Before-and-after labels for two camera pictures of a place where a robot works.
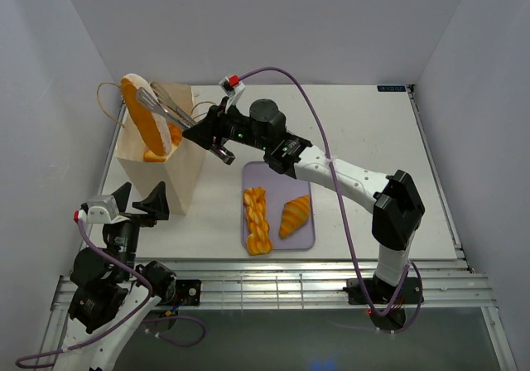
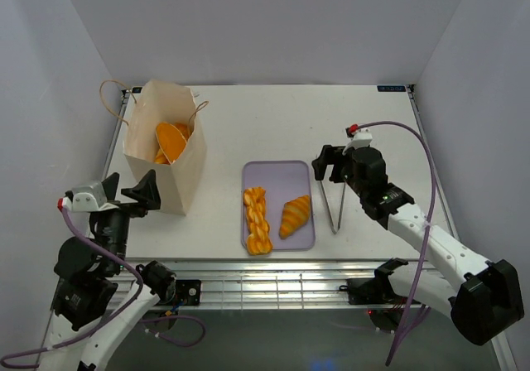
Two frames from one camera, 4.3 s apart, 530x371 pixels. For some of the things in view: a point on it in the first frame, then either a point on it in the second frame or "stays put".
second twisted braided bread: x=259 y=240 stays put
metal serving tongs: x=162 y=103 -> x=334 y=232
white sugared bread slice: x=153 y=125 -> x=171 y=141
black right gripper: x=213 y=126 -> x=329 y=156
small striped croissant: x=295 y=214 stays put
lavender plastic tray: x=280 y=189 stays put
